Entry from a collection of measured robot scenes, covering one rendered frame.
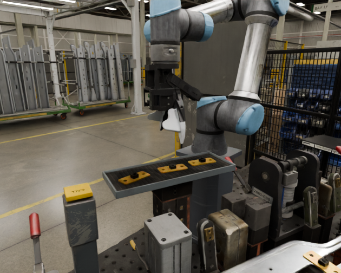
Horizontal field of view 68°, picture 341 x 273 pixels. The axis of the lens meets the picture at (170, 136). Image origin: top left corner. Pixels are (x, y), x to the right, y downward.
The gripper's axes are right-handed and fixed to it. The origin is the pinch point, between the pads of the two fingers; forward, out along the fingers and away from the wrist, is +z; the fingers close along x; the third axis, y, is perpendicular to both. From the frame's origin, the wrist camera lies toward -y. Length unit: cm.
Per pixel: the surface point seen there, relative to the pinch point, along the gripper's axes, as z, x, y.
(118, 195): 10.2, 8.7, 17.7
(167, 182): 9.8, 7.6, 4.8
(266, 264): 25.8, 26.5, -12.8
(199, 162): 9.5, -0.9, -9.6
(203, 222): 15.0, 20.0, 0.9
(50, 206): 126, -207, 51
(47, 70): 11, -1218, 74
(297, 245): 25.8, 24.8, -25.0
